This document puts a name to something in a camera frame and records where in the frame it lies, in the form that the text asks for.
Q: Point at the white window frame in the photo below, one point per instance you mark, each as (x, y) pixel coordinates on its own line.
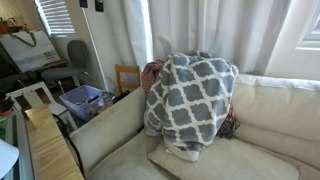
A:
(311, 33)

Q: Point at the small wooden chair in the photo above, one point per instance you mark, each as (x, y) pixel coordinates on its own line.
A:
(127, 78)

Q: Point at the white window blind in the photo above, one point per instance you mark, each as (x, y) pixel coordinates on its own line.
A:
(56, 16)

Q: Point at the beige loose seat pillow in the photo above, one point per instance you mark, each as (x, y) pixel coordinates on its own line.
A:
(233, 160)

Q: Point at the white tote bag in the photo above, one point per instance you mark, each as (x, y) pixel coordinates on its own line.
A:
(28, 50)

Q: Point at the dark blue tool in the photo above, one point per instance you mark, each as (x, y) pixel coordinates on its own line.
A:
(93, 99)

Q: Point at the white rounded object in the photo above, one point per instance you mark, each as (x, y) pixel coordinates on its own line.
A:
(7, 158)

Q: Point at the grey white patterned blanket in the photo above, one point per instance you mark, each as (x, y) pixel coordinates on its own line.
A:
(193, 100)

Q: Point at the light wooden board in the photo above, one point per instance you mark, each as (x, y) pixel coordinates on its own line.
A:
(50, 146)

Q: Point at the beige couch back cushion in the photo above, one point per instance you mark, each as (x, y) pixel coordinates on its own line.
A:
(280, 110)

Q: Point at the white curtain panel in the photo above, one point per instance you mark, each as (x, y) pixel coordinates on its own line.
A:
(116, 43)
(216, 26)

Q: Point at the purple plastic bin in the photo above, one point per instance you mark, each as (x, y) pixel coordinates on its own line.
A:
(80, 101)

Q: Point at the beige fabric couch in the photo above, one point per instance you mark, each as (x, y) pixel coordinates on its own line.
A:
(113, 126)

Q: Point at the white framed stand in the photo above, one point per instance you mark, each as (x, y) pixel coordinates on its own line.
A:
(33, 96)

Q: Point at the grey office chair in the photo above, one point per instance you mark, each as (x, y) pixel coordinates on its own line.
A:
(75, 63)

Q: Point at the red woven throw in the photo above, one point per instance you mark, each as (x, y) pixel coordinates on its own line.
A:
(150, 75)

